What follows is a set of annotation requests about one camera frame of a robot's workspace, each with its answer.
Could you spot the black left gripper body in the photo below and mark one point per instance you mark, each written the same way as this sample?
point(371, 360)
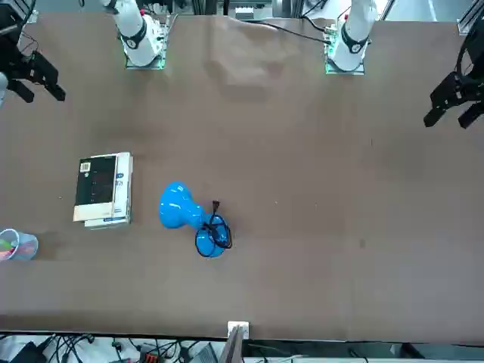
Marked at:
point(477, 53)

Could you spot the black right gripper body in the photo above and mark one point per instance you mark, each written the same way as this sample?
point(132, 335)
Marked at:
point(9, 56)

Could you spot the black cream cover book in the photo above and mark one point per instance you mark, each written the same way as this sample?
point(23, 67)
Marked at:
point(96, 181)

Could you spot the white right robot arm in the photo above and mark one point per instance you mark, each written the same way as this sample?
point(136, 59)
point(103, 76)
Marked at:
point(138, 45)

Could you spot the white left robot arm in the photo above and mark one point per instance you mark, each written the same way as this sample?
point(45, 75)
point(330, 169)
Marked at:
point(353, 41)

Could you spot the green pen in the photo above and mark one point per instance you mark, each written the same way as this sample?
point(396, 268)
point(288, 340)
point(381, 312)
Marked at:
point(7, 242)

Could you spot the clear plastic pen cup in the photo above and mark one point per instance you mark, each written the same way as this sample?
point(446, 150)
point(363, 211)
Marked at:
point(26, 247)

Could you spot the pink pen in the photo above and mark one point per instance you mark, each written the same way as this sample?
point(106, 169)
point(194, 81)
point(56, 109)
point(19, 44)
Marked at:
point(24, 249)

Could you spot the blue desk lamp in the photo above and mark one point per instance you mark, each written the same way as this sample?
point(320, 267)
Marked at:
point(177, 206)

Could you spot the grey power strip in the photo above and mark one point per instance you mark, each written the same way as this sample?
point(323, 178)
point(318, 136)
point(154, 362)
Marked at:
point(246, 13)

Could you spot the red black connector box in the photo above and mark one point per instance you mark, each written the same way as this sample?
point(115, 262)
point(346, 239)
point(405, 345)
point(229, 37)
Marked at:
point(149, 357)

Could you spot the aluminium frame profile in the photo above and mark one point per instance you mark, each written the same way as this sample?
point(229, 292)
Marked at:
point(469, 20)

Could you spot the white post bracket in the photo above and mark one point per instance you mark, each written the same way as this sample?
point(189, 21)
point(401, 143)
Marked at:
point(244, 329)

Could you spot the aluminium camera post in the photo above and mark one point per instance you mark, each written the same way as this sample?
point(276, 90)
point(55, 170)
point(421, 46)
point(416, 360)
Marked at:
point(231, 346)

